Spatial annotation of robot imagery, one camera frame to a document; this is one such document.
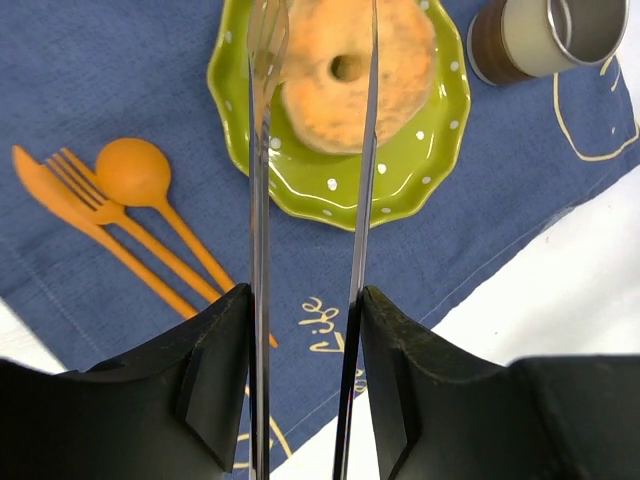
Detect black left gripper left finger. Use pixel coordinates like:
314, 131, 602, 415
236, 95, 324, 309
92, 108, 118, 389
1, 284, 250, 479

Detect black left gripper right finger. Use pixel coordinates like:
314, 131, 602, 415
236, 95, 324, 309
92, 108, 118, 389
361, 287, 639, 479

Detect metal tongs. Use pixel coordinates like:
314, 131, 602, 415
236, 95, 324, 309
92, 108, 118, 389
246, 1, 379, 479

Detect blue fish-print placemat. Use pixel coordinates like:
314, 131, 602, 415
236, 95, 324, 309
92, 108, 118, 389
1, 1, 639, 479

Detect orange plastic spoon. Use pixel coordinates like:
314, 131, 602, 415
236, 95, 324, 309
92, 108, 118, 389
95, 137, 234, 292

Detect orange plastic fork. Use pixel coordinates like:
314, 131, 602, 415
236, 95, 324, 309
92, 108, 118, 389
45, 148, 221, 303

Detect green polka-dot plate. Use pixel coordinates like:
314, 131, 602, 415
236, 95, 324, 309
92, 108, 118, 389
207, 1, 471, 231

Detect steel cup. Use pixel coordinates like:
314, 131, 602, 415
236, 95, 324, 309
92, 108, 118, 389
466, 0, 629, 86

